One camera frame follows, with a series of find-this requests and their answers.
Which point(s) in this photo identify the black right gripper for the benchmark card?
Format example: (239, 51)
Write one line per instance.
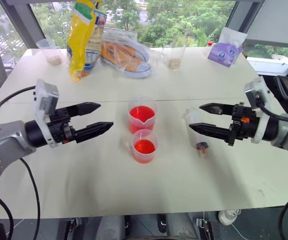
(244, 125)

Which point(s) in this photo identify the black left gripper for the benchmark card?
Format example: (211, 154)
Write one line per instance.
(59, 127)

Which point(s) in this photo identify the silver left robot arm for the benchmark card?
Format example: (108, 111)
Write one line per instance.
(3, 140)

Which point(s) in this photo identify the clear plastic tube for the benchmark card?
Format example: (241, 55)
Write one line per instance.
(192, 117)

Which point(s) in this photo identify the large cup red liquid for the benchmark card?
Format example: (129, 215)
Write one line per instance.
(141, 117)

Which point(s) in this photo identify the small cup red liquid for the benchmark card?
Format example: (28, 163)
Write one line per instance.
(143, 150)

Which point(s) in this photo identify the clear cup with grains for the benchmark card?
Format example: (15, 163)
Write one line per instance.
(174, 58)
(50, 53)

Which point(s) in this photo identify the purple tissue pack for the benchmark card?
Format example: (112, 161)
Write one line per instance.
(225, 53)

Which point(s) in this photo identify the small bottle with red cap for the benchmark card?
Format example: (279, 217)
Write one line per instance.
(209, 47)

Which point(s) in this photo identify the yellow snack bag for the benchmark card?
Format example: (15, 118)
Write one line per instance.
(79, 42)

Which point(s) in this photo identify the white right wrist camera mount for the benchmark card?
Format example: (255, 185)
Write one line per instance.
(255, 92)

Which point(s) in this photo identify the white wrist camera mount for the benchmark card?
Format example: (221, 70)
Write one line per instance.
(46, 95)
(255, 92)

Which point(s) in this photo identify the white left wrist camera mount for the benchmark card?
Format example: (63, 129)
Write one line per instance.
(46, 95)

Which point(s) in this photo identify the grey window frame post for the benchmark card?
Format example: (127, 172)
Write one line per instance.
(266, 20)
(24, 22)

